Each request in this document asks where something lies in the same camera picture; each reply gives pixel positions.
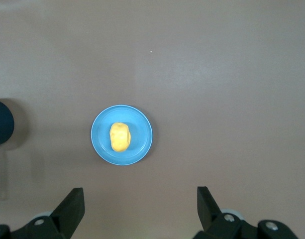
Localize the blue round plate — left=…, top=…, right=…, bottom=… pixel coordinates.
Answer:
left=90, top=105, right=153, bottom=166

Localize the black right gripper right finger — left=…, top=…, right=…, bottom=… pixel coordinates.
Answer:
left=193, top=186, right=259, bottom=239

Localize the black pot with blue handle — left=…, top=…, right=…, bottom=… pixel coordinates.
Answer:
left=0, top=98, right=15, bottom=147

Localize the yellow potato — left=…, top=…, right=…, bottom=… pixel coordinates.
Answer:
left=109, top=121, right=132, bottom=152

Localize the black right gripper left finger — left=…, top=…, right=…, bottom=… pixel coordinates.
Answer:
left=11, top=187, right=86, bottom=239

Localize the brown table cloth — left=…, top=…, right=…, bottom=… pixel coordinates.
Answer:
left=0, top=0, right=305, bottom=239

